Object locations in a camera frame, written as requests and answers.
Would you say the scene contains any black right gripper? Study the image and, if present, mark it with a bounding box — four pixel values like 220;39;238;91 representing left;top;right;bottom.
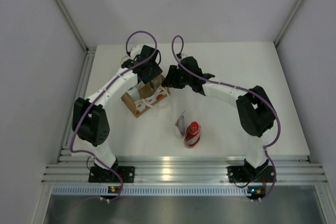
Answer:
162;66;192;89

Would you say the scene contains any burlap watermelon canvas bag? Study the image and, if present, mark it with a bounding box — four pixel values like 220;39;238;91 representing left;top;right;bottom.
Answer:
121;71;170;118

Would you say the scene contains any clear plastic tube pack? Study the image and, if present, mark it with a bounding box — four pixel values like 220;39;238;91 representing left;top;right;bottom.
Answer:
174;110;187;137

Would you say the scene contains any red shampoo bottle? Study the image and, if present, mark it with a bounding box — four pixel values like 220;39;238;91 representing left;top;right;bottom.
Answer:
184;121;201;148

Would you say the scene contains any clear bottle grey cap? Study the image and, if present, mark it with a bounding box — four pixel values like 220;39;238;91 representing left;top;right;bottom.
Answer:
149;74;164;91

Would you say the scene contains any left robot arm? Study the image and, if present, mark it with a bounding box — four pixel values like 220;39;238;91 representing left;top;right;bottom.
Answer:
70;45;162;182

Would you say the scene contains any white bottle grey cap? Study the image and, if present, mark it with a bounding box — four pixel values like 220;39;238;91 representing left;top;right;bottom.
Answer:
127;87;141;101

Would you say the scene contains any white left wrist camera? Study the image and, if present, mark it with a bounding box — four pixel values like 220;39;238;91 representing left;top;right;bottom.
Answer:
127;45;142;58

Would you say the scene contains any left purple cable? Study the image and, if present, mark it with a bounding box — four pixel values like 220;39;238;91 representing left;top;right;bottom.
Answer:
70;30;159;204

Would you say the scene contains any aluminium rail base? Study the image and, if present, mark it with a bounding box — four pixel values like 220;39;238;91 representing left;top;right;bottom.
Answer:
42;155;328;185

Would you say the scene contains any perforated cable duct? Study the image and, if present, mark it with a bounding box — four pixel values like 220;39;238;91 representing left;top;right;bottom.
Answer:
52;185;262;196

